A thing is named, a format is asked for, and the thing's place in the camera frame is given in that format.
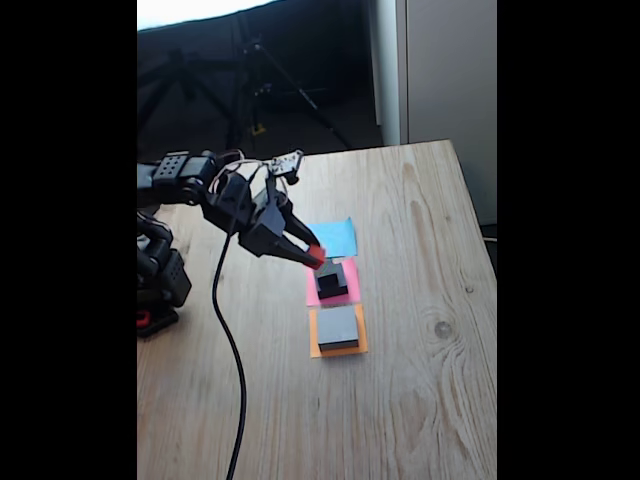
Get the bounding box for small black cube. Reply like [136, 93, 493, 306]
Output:
[314, 267, 341, 294]

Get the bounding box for medium black cube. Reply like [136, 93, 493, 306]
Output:
[314, 262, 350, 300]

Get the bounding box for large grey cube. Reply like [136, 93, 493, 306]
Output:
[315, 304, 360, 353]

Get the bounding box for blue paper sheet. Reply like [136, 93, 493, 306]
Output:
[304, 217, 359, 260]

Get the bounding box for pink paper sheet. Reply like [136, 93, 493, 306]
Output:
[305, 258, 361, 307]

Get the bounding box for orange paper sheet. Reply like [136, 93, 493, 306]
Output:
[309, 303, 369, 359]

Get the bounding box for black tripod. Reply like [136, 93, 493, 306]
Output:
[219, 39, 354, 156]

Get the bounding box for black light stand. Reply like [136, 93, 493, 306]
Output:
[137, 47, 226, 146]

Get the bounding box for white cabinet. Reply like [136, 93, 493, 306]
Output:
[369, 0, 498, 226]

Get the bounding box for bright white light panel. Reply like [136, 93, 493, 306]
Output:
[137, 0, 281, 31]

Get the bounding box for small gripper camera board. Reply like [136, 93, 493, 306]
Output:
[267, 148, 305, 185]

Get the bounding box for black cable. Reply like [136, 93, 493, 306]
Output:
[212, 164, 264, 480]

